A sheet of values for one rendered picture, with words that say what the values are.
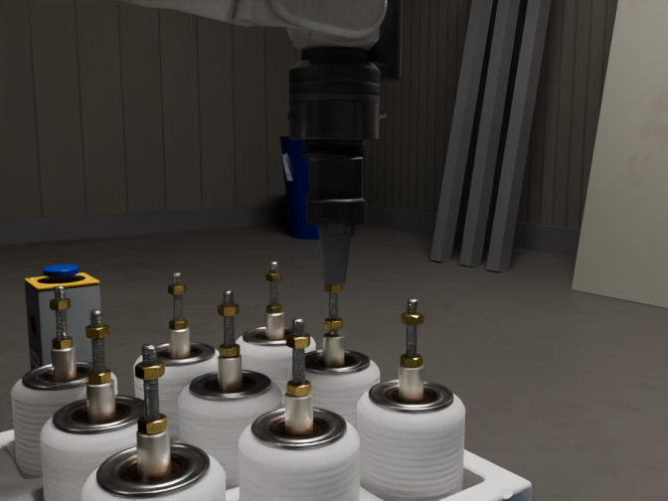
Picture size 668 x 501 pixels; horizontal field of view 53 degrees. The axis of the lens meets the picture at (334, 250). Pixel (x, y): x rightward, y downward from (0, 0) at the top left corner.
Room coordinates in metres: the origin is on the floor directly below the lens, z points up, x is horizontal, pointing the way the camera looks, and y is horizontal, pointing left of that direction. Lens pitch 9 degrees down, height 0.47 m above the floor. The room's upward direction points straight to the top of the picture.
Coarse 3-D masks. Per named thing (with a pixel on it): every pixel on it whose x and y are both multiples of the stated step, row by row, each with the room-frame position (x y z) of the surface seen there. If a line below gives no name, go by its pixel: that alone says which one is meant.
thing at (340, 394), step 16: (288, 368) 0.67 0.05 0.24; (368, 368) 0.65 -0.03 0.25; (320, 384) 0.62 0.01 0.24; (336, 384) 0.62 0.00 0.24; (352, 384) 0.62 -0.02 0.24; (368, 384) 0.63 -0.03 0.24; (320, 400) 0.62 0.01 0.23; (336, 400) 0.62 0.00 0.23; (352, 400) 0.62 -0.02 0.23; (352, 416) 0.62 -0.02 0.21
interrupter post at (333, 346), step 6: (324, 336) 0.66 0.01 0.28; (330, 336) 0.66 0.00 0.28; (336, 336) 0.66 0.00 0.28; (342, 336) 0.66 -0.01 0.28; (324, 342) 0.66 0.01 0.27; (330, 342) 0.66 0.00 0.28; (336, 342) 0.66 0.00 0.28; (342, 342) 0.66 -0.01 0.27; (324, 348) 0.66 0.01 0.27; (330, 348) 0.66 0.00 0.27; (336, 348) 0.66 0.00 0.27; (342, 348) 0.66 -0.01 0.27; (324, 354) 0.66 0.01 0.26; (330, 354) 0.66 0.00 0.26; (336, 354) 0.66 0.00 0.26; (342, 354) 0.66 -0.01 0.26; (324, 360) 0.66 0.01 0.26; (330, 360) 0.66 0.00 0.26; (336, 360) 0.66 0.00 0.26; (342, 360) 0.66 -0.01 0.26; (330, 366) 0.66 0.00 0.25; (336, 366) 0.66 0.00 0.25
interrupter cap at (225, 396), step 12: (216, 372) 0.63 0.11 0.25; (252, 372) 0.63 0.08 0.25; (192, 384) 0.59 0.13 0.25; (204, 384) 0.60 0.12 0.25; (216, 384) 0.60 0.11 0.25; (252, 384) 0.60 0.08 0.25; (264, 384) 0.60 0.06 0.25; (204, 396) 0.56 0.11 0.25; (216, 396) 0.56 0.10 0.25; (228, 396) 0.56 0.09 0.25; (240, 396) 0.56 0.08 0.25; (252, 396) 0.57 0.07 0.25
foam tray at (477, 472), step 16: (0, 432) 0.65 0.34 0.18; (0, 448) 0.62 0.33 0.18; (0, 464) 0.58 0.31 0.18; (464, 464) 0.59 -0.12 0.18; (480, 464) 0.58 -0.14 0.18; (0, 480) 0.56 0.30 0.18; (16, 480) 0.55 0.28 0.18; (32, 480) 0.55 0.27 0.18; (464, 480) 0.58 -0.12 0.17; (480, 480) 0.57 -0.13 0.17; (496, 480) 0.55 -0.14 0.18; (512, 480) 0.55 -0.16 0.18; (0, 496) 0.53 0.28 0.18; (16, 496) 0.53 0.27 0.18; (32, 496) 0.53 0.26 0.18; (368, 496) 0.53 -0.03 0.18; (464, 496) 0.53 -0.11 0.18; (480, 496) 0.53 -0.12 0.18; (496, 496) 0.53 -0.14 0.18; (512, 496) 0.54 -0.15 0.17; (528, 496) 0.55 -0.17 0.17
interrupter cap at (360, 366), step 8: (312, 352) 0.69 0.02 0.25; (320, 352) 0.69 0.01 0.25; (344, 352) 0.69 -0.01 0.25; (352, 352) 0.69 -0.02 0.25; (312, 360) 0.67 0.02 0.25; (320, 360) 0.68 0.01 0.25; (344, 360) 0.68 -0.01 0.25; (352, 360) 0.67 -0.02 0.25; (360, 360) 0.67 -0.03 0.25; (368, 360) 0.66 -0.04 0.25; (312, 368) 0.64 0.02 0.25; (320, 368) 0.64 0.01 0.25; (328, 368) 0.64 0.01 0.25; (336, 368) 0.64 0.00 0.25; (344, 368) 0.64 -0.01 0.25; (352, 368) 0.64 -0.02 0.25; (360, 368) 0.64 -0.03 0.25
